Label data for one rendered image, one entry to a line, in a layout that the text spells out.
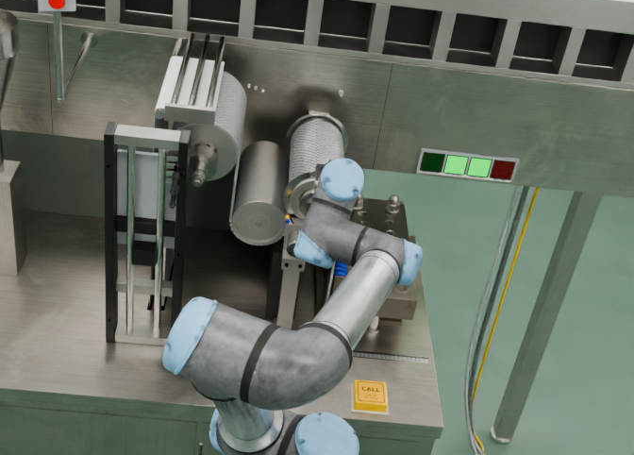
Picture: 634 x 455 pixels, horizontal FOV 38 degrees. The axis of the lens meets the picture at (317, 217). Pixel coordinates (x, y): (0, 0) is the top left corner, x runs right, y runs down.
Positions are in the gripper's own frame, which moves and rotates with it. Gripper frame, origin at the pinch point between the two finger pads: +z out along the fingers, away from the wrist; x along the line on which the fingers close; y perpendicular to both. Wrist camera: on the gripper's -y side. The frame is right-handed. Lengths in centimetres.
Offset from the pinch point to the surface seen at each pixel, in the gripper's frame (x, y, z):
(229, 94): 22.9, 23.0, 6.0
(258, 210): 14.2, -1.5, 6.9
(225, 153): 22.1, 9.0, -1.3
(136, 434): 36, -53, 15
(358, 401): -11.3, -40.3, 4.6
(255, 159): 16.0, 11.2, 18.4
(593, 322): -128, -19, 174
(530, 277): -106, -2, 194
